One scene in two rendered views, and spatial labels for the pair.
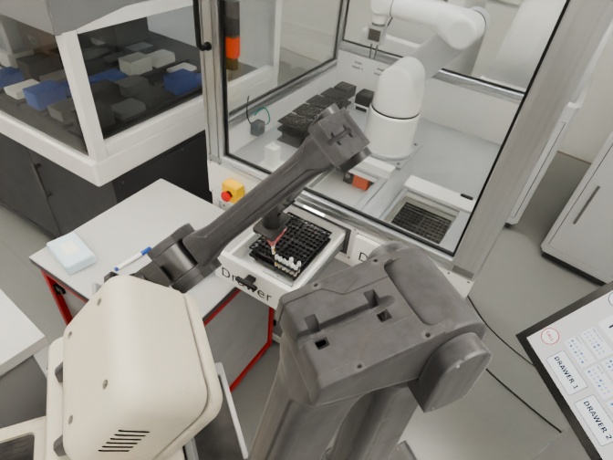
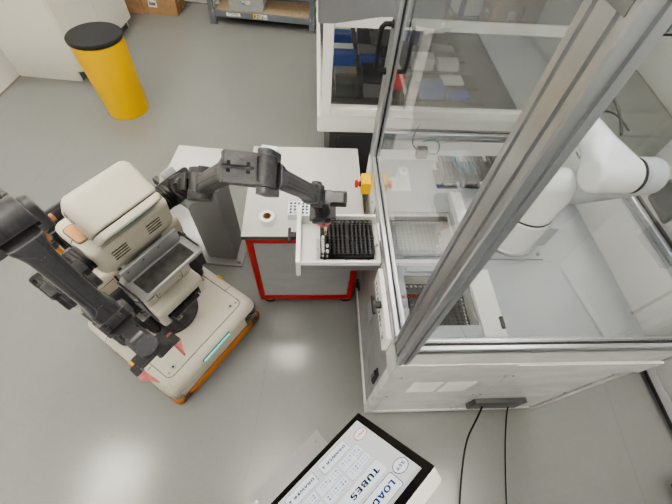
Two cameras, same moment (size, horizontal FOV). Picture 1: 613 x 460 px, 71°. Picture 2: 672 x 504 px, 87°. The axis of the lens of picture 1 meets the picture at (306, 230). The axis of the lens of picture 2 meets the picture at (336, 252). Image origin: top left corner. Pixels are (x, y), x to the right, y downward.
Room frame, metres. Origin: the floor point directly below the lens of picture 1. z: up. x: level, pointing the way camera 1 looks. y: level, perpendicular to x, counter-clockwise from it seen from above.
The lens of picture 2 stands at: (0.49, -0.67, 2.09)
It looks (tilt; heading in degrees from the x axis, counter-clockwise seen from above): 56 degrees down; 56
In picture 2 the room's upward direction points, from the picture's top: 6 degrees clockwise
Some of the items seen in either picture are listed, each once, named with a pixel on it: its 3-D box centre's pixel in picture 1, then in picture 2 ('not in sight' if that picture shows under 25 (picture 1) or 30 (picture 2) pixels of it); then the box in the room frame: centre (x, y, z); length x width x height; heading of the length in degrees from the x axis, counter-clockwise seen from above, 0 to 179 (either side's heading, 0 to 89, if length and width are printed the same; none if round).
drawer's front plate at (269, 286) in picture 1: (254, 282); (299, 239); (0.84, 0.13, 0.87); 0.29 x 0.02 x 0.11; 63
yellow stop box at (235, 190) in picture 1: (232, 192); (364, 183); (1.26, 0.29, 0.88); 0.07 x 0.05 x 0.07; 63
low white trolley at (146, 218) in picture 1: (175, 314); (306, 232); (1.04, 0.49, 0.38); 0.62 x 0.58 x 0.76; 63
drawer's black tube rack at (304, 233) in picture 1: (291, 245); (346, 240); (1.02, 0.04, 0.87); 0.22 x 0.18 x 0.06; 153
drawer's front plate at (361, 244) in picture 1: (393, 266); (382, 308); (0.98, -0.29, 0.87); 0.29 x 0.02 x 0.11; 63
